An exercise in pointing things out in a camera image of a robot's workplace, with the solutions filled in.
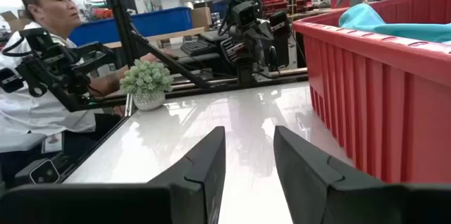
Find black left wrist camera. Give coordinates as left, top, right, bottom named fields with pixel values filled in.
left=230, top=1, right=260, bottom=27

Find person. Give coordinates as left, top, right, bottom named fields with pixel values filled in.
left=0, top=0, right=177, bottom=182

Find brown cardboard box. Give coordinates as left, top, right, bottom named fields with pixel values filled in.
left=191, top=6, right=212, bottom=30
left=0, top=11, right=31, bottom=33

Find turquoise shorts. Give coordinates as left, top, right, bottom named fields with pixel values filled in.
left=338, top=4, right=451, bottom=44

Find light wooden desk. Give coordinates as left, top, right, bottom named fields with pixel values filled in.
left=104, top=26, right=207, bottom=49

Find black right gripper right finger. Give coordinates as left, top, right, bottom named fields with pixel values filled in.
left=273, top=125, right=383, bottom=224

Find blue plastic bin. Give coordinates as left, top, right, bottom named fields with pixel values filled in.
left=68, top=6, right=194, bottom=47

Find red storage bins rack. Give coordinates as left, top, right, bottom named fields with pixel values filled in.
left=261, top=0, right=330, bottom=15

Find black keyboard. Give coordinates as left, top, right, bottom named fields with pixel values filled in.
left=180, top=39, right=220, bottom=58

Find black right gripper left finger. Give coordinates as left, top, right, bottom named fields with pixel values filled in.
left=147, top=126, right=226, bottom=224

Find small artificial potted plant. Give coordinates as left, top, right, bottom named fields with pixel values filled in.
left=119, top=58, right=174, bottom=112

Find red plastic laundry basket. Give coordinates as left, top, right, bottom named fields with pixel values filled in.
left=292, top=0, right=451, bottom=185

